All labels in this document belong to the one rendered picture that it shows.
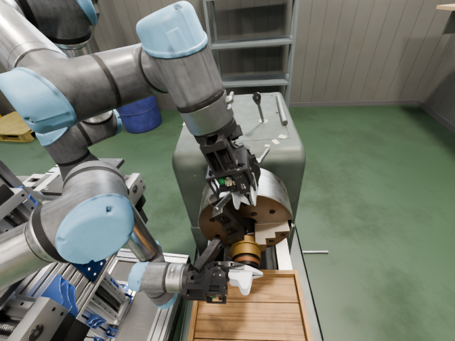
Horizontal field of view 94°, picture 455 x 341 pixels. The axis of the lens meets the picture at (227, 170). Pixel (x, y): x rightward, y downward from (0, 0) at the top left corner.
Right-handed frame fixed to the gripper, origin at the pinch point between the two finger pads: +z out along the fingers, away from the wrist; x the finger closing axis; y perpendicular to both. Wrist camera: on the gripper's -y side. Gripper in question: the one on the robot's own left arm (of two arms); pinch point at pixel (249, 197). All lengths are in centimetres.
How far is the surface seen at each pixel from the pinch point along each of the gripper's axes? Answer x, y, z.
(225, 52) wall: -34, -362, 29
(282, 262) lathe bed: -0.7, -8.5, 47.5
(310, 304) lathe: 5, -5, 83
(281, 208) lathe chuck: 5.1, -9.9, 18.0
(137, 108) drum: -187, -284, 43
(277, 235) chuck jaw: 1.8, -5.9, 25.0
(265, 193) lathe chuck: 2.1, -10.7, 11.1
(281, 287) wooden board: -2.1, 1.6, 45.0
